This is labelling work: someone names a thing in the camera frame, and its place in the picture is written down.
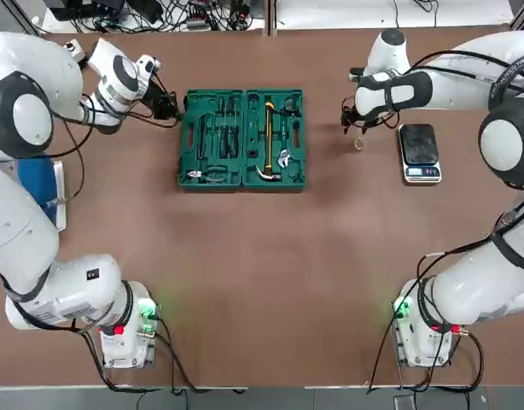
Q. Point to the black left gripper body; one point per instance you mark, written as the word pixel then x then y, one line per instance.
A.
pixel 157 99

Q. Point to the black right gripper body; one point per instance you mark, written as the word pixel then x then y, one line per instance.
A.
pixel 350 113

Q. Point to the small clear measuring cup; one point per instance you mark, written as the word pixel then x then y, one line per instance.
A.
pixel 360 143

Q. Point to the green plastic toolbox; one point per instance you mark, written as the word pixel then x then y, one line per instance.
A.
pixel 243 128

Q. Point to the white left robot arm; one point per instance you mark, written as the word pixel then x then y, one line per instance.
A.
pixel 23 256

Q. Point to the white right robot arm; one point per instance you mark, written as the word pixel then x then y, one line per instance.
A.
pixel 467 294

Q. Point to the black digital kitchen scale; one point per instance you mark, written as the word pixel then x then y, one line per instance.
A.
pixel 417 145

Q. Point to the black tape measure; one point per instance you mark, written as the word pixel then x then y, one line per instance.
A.
pixel 290 107

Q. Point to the silver jawed pliers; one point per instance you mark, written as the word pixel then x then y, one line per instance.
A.
pixel 194 175

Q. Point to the silver adjustable wrench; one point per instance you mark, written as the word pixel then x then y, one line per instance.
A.
pixel 284 159

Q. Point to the white three-button control box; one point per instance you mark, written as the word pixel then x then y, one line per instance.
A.
pixel 74 46

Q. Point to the white desk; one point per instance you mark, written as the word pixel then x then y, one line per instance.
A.
pixel 330 13

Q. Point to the grey floor socket plate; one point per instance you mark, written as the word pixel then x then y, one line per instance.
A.
pixel 403 402

